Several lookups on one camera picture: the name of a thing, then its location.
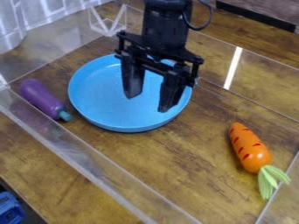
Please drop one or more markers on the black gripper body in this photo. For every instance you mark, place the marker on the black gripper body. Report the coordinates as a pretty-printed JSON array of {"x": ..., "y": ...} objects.
[{"x": 159, "y": 47}]

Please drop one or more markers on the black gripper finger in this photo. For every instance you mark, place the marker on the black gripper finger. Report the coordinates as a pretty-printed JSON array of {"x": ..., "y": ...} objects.
[
  {"x": 133, "y": 75},
  {"x": 173, "y": 87}
]

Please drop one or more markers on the orange toy carrot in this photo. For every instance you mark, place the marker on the orange toy carrot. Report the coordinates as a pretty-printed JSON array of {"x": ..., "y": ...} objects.
[{"x": 255, "y": 158}]

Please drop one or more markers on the blue round plate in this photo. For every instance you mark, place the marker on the blue round plate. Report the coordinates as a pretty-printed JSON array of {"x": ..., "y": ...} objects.
[{"x": 98, "y": 97}]

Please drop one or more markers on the clear acrylic back barrier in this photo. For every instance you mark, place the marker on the clear acrylic back barrier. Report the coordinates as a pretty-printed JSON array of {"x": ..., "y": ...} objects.
[{"x": 255, "y": 77}]

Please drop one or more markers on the clear acrylic barrier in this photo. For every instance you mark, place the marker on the clear acrylic barrier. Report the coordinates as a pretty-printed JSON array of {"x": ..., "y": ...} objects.
[
  {"x": 255, "y": 77},
  {"x": 147, "y": 204}
]

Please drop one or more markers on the purple toy eggplant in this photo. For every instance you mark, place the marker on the purple toy eggplant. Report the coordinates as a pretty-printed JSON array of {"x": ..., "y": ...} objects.
[{"x": 41, "y": 97}]

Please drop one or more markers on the white sheer curtain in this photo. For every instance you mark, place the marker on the white sheer curtain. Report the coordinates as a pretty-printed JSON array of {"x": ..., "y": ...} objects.
[{"x": 23, "y": 15}]

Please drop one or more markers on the clear acrylic front barrier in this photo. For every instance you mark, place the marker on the clear acrylic front barrier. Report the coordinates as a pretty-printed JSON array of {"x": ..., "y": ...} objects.
[{"x": 147, "y": 204}]

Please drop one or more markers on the blue object at corner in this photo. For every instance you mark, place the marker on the blue object at corner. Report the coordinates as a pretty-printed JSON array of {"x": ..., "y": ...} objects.
[{"x": 11, "y": 209}]

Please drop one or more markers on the clear acrylic corner bracket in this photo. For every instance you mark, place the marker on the clear acrylic corner bracket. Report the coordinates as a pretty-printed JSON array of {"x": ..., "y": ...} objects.
[{"x": 107, "y": 27}]

